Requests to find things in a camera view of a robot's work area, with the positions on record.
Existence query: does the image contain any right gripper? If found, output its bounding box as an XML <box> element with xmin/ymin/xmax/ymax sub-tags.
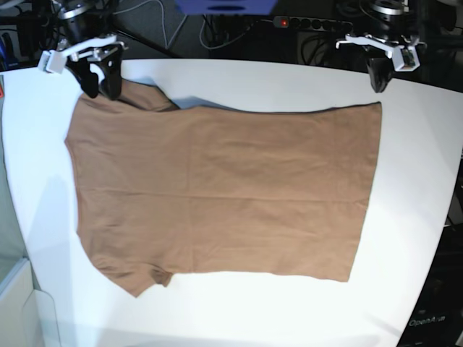
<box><xmin>56</xmin><ymin>34</ymin><xmax>127</xmax><ymax>100</ymax></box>

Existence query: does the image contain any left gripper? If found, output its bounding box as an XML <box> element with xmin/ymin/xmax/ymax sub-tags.
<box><xmin>335</xmin><ymin>34</ymin><xmax>427</xmax><ymax>93</ymax></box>

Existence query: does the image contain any brown T-shirt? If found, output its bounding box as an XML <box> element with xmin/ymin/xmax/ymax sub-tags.
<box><xmin>65</xmin><ymin>81</ymin><xmax>382</xmax><ymax>296</ymax></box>

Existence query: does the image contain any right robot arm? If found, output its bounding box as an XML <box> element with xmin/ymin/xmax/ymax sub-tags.
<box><xmin>39</xmin><ymin>1</ymin><xmax>127</xmax><ymax>100</ymax></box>

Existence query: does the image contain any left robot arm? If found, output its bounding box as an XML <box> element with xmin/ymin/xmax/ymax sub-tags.
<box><xmin>335</xmin><ymin>1</ymin><xmax>425</xmax><ymax>93</ymax></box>

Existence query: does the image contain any black tripod stand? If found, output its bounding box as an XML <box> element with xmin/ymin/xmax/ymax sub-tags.
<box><xmin>0</xmin><ymin>10</ymin><xmax>178</xmax><ymax>62</ymax></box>

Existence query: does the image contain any black power strip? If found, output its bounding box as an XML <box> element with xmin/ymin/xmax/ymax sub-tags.
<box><xmin>271</xmin><ymin>16</ymin><xmax>354</xmax><ymax>33</ymax></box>

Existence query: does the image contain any white box at corner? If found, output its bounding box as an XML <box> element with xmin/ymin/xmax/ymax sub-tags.
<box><xmin>1</xmin><ymin>258</ymin><xmax>61</xmax><ymax>346</ymax></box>

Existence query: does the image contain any black OpenArm equipment case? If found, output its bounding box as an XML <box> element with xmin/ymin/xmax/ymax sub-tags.
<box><xmin>398</xmin><ymin>226</ymin><xmax>462</xmax><ymax>346</ymax></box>

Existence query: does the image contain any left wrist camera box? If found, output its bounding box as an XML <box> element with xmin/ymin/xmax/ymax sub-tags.
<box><xmin>391</xmin><ymin>46</ymin><xmax>420</xmax><ymax>72</ymax></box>

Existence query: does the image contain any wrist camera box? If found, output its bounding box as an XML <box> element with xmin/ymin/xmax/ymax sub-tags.
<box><xmin>37</xmin><ymin>50</ymin><xmax>67</xmax><ymax>74</ymax></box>
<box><xmin>391</xmin><ymin>46</ymin><xmax>420</xmax><ymax>72</ymax></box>

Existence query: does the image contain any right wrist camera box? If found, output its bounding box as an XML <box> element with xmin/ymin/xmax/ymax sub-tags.
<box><xmin>37</xmin><ymin>50</ymin><xmax>67</xmax><ymax>74</ymax></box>

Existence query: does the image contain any white cable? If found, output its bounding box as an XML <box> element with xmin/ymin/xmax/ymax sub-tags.
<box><xmin>114</xmin><ymin>0</ymin><xmax>189</xmax><ymax>50</ymax></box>

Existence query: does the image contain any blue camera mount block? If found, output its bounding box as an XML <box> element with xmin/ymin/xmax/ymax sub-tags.
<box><xmin>175</xmin><ymin>0</ymin><xmax>277</xmax><ymax>15</ymax></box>

